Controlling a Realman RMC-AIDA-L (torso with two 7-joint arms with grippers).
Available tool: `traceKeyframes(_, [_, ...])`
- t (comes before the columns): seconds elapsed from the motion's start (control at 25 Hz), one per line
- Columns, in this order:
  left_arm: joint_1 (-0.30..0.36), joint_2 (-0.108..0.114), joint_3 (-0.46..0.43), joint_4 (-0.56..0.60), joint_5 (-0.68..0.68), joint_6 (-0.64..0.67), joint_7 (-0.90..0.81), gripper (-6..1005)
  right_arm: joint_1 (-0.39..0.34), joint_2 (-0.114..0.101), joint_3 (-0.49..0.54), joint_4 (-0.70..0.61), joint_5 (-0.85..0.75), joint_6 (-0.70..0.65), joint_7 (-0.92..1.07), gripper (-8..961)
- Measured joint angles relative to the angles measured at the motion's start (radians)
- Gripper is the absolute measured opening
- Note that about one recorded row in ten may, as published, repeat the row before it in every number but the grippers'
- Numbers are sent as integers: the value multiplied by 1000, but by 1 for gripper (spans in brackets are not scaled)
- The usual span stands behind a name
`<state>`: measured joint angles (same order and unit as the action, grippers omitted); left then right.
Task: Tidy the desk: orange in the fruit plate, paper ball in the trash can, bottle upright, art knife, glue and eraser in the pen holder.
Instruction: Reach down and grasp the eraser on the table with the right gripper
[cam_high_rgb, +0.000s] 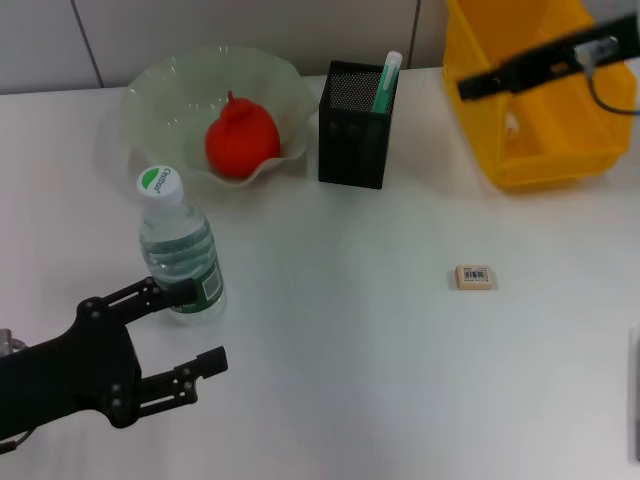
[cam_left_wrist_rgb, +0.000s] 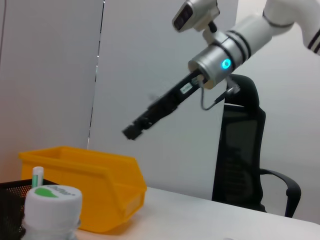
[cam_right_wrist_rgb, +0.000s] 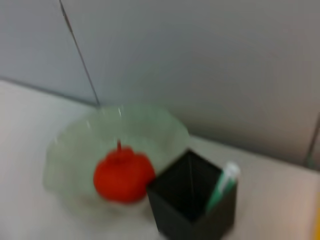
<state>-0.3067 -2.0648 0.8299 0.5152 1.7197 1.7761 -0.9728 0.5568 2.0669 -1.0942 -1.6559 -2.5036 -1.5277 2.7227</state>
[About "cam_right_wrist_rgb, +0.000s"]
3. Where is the black mesh pen holder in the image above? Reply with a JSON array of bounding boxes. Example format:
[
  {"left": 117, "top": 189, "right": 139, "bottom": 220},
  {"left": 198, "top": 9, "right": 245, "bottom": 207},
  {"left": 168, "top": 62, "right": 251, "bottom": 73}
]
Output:
[{"left": 146, "top": 149, "right": 238, "bottom": 240}]

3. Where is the green glass fruit bowl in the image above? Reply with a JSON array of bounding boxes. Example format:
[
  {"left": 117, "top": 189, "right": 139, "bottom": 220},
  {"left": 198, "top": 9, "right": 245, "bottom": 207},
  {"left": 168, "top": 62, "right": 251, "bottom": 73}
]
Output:
[{"left": 42, "top": 104, "right": 191, "bottom": 222}]

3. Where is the yellow plastic storage bin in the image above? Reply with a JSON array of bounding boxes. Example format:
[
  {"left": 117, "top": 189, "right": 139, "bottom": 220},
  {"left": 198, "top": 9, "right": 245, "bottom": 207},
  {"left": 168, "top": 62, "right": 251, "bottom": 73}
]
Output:
[{"left": 312, "top": 191, "right": 320, "bottom": 240}]

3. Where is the mint green pen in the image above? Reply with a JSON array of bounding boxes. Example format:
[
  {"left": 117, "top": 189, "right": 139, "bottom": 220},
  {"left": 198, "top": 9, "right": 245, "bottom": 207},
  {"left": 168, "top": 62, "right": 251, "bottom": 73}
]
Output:
[{"left": 205, "top": 161, "right": 241, "bottom": 214}]

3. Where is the red pomegranate toy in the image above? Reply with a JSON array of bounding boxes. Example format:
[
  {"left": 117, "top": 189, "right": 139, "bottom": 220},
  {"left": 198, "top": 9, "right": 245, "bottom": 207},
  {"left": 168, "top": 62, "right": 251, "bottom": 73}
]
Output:
[{"left": 93, "top": 139, "right": 156, "bottom": 205}]

